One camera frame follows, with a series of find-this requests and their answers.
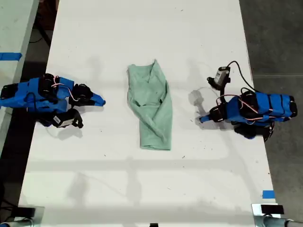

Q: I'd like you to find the metal corner bracket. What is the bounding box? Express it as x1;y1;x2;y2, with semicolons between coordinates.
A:
13;206;45;227
251;203;286;227

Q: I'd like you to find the black camera stalk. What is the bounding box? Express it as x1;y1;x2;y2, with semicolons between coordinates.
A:
63;108;84;129
216;82;229;107

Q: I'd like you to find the grey metal pipe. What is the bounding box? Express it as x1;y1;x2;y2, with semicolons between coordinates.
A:
262;216;303;227

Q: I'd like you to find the small black box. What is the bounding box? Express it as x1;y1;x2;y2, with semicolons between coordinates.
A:
260;205;284;215
17;207;36;217

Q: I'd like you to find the long blue tape strip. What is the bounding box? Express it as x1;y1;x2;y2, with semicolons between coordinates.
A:
0;52;23;61

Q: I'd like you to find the black floor cable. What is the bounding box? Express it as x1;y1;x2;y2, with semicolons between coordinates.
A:
29;22;52;47

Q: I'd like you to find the black cable bundle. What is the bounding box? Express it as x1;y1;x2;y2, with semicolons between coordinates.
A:
0;200;19;222

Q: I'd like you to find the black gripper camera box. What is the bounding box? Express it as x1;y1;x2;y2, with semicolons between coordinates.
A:
207;67;232;86
52;114;73;129

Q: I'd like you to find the white side table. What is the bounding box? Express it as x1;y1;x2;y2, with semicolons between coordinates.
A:
0;0;40;152

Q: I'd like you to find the black camera cable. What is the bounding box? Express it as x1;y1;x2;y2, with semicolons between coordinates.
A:
227;61;258;93

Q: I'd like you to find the pale green T-shirt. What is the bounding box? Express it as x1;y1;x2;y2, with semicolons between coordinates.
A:
127;59;173;151

